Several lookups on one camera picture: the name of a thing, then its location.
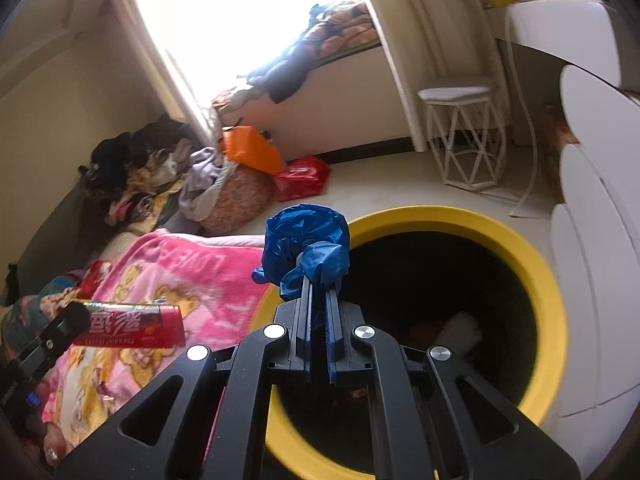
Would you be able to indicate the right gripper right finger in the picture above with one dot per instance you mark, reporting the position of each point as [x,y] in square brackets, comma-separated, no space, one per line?
[431,415]

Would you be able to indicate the lavender white garment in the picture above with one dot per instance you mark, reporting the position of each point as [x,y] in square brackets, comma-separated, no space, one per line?
[209,171]

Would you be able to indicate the yellow rimmed black trash bin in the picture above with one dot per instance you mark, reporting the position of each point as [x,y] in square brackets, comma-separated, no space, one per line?
[411,270]

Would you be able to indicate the pile of clothes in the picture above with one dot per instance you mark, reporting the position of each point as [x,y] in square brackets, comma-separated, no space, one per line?
[136,177]

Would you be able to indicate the pink cartoon fleece blanket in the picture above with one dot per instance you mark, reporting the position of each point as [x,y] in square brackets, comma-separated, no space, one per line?
[167,293]

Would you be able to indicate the red snack packet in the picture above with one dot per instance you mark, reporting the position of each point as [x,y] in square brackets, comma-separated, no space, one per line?
[132,326]

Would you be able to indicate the cream right curtain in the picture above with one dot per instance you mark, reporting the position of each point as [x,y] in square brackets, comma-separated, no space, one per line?
[429,39]

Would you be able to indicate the blue plastic bag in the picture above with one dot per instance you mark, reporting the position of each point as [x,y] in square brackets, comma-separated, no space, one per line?
[304,242]

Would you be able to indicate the white wire stool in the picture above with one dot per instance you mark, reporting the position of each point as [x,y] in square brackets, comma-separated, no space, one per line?
[465,131]

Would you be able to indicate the white vanity dresser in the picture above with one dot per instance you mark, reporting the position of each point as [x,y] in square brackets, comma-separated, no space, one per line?
[595,230]

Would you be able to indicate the dark jacket on sill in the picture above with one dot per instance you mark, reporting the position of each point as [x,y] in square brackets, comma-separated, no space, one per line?
[284,76]

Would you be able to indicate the red garment on bed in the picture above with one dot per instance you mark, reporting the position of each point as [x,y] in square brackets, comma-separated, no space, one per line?
[94,276]

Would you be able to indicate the orange patterned quilt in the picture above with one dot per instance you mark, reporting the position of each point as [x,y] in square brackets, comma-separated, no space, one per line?
[337,29]

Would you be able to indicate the colourful pillow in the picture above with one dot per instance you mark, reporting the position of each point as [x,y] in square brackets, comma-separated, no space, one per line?
[30,315]

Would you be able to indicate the cream curtain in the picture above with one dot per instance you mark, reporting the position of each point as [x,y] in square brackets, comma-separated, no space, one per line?
[429,39]
[163,74]

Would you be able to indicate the cream left curtain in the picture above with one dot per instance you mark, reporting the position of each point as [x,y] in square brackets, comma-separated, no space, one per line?
[163,74]

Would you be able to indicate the orange paper bag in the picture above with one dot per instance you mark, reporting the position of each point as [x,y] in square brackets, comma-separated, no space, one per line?
[246,146]

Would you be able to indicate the person's left hand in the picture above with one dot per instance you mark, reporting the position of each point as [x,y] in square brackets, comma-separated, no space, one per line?
[54,444]

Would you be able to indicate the white foam net sleeve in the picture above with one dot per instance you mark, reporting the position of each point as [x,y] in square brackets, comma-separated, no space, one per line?
[460,334]

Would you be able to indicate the floral laundry basket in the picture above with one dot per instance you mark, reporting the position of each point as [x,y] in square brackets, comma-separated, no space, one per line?
[243,197]

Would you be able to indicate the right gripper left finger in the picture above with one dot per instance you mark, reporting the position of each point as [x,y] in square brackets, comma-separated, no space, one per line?
[205,416]

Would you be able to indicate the red bag on floor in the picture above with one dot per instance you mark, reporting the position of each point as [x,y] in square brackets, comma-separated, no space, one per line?
[305,177]

